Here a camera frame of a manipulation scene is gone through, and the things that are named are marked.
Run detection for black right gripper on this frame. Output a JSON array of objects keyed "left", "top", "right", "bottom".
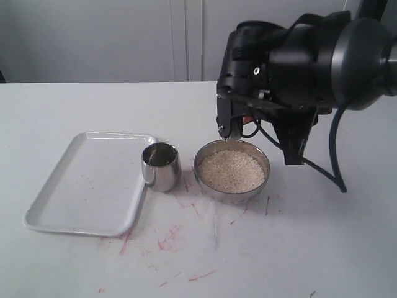
[{"left": 216, "top": 20, "right": 319, "bottom": 165}]

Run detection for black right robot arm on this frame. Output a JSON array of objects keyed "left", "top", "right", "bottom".
[{"left": 216, "top": 11, "right": 396, "bottom": 165}]

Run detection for stainless steel rice bowl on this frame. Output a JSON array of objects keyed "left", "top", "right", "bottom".
[{"left": 193, "top": 140, "right": 270, "bottom": 205}]

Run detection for white uncooked rice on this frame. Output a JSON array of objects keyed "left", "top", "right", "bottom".
[{"left": 198, "top": 150, "right": 268, "bottom": 193}]

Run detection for stainless steel cup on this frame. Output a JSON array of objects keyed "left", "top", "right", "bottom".
[{"left": 141, "top": 142, "right": 182, "bottom": 192}]

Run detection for white rectangular plastic tray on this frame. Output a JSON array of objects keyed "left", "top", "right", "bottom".
[{"left": 24, "top": 132, "right": 156, "bottom": 237}]

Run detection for white cabinet behind table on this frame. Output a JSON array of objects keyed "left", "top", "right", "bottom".
[{"left": 1, "top": 1, "right": 360, "bottom": 83}]

